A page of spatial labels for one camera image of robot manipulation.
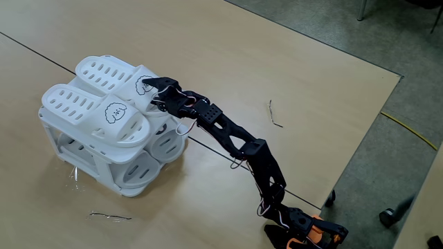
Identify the white dog slipper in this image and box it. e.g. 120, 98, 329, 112
41, 83, 152, 149
75, 54, 174, 118

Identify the grey bear slipper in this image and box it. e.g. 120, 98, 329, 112
57, 133, 162, 190
147, 117, 190, 164

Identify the white two-shelf shoe rack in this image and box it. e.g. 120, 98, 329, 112
37, 54, 190, 198

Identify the black caster wheel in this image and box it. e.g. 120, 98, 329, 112
427, 235, 443, 249
324, 189, 336, 208
379, 195, 416, 228

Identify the metal chair leg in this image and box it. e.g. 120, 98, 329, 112
356, 0, 368, 21

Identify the black chair leg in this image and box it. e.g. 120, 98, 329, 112
430, 5, 443, 35

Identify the yellow floor cable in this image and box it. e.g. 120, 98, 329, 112
380, 111, 439, 151

